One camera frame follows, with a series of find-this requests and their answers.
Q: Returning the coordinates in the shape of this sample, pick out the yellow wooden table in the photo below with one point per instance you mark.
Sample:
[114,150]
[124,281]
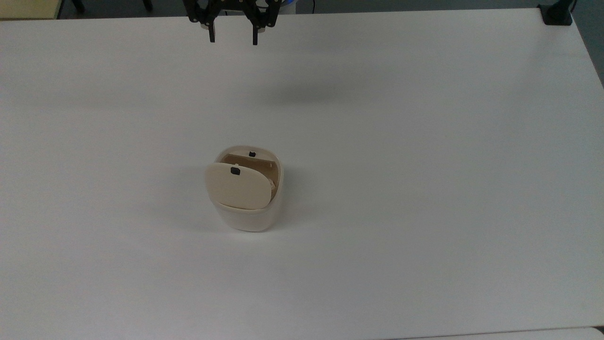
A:
[28,7]

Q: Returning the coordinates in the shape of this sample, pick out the black chair leg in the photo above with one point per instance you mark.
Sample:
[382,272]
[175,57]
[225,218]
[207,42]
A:
[147,4]
[78,5]

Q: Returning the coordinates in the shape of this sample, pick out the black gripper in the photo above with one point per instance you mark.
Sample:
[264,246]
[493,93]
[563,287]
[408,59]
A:
[232,4]

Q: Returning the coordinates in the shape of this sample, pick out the cream plastic trash bin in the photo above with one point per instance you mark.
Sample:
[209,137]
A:
[245,217]

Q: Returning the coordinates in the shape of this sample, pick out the black camera stand clamp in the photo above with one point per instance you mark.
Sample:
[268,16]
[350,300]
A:
[557,14]

